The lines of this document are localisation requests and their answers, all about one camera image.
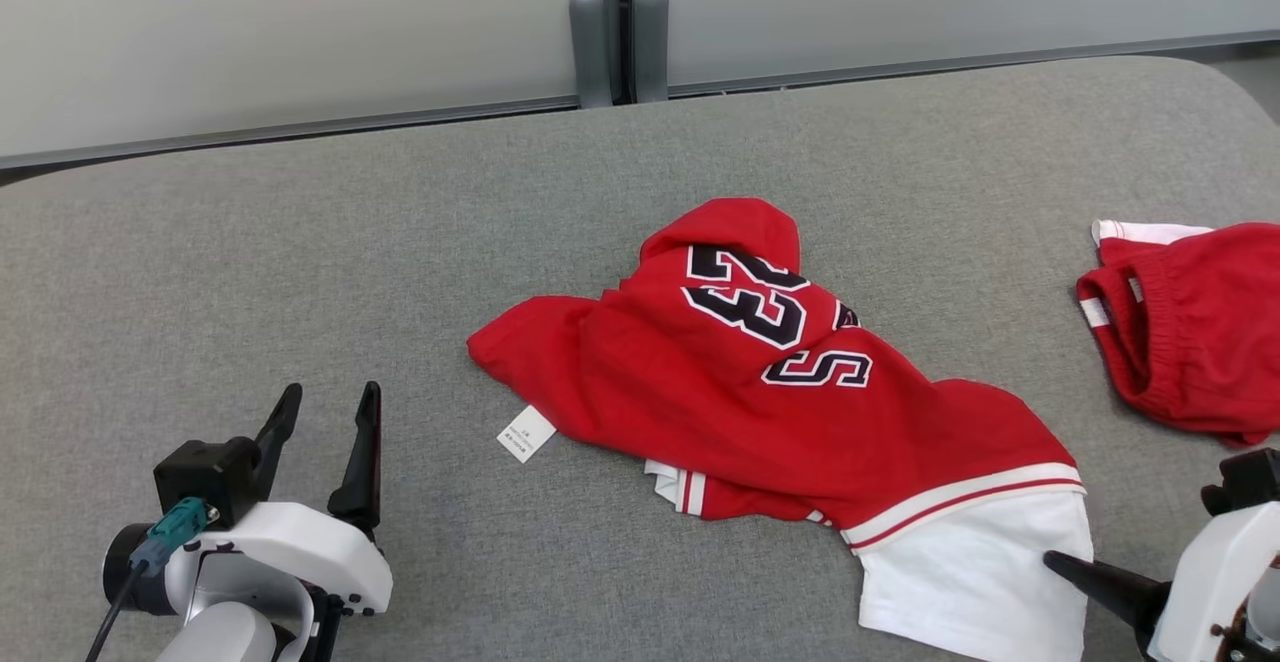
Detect red Bulls 23 shorts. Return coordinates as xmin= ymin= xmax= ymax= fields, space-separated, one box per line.
xmin=1076 ymin=219 xmax=1280 ymax=448

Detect red and white jersey shirt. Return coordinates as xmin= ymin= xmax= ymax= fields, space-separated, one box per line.
xmin=466 ymin=197 xmax=1094 ymax=662

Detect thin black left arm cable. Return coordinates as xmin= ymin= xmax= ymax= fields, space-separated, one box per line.
xmin=85 ymin=560 xmax=143 ymax=662

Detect grey rounded post cap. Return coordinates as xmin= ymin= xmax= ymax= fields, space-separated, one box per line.
xmin=569 ymin=0 xmax=613 ymax=109
xmin=632 ymin=0 xmax=670 ymax=103

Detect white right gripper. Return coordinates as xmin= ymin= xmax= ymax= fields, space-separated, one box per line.
xmin=1043 ymin=500 xmax=1280 ymax=662

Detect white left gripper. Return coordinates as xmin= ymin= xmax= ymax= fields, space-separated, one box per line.
xmin=190 ymin=381 xmax=395 ymax=617

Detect teal left camera cable plug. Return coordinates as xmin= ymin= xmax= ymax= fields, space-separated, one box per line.
xmin=128 ymin=498 xmax=209 ymax=578

